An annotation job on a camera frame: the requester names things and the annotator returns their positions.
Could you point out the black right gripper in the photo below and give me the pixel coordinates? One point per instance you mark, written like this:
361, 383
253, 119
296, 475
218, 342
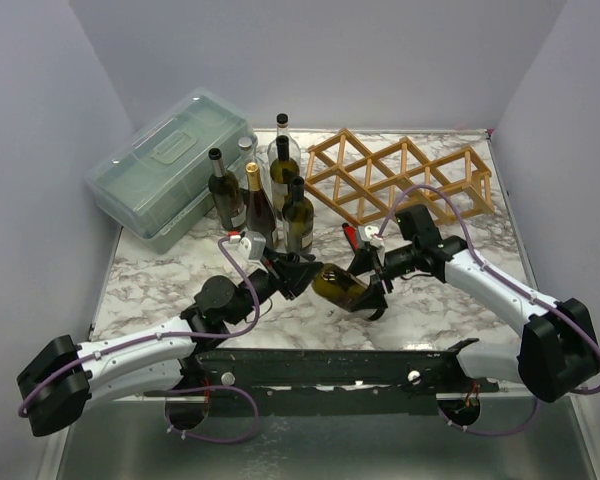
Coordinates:
377, 270

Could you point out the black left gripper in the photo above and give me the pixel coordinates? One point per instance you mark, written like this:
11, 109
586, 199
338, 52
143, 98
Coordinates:
290, 272

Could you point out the green bottle white label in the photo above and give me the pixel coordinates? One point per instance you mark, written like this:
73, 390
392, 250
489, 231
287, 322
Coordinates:
298, 219

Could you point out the dark red wine bottle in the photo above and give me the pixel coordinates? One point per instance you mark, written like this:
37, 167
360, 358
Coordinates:
260, 214

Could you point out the green wine bottle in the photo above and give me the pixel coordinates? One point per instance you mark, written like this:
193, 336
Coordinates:
283, 169

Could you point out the green bottle Italia label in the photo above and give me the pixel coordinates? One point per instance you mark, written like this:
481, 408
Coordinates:
226, 194

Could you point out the clear glass bottle blue cap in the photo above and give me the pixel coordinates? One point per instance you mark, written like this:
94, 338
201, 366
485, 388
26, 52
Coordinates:
248, 153

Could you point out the clear flask bottle black cap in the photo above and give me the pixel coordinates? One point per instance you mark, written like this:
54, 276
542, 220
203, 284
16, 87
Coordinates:
282, 122

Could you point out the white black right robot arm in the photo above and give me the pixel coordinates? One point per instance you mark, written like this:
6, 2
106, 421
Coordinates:
557, 352

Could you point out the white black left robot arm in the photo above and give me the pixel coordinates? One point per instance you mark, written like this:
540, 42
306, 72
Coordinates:
66, 377

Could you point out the wooden wine rack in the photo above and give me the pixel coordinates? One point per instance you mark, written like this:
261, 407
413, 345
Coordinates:
361, 185

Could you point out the red black corkscrew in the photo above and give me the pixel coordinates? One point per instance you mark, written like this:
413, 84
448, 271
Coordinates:
352, 235

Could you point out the green plastic toolbox clear lid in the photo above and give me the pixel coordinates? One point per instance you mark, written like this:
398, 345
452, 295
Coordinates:
156, 185

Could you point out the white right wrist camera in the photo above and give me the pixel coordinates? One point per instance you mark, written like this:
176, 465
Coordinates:
368, 235

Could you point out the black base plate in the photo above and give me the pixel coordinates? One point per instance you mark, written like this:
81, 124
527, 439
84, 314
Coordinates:
214, 399

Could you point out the aluminium rail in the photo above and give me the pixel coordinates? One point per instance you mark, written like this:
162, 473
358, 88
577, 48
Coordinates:
118, 375

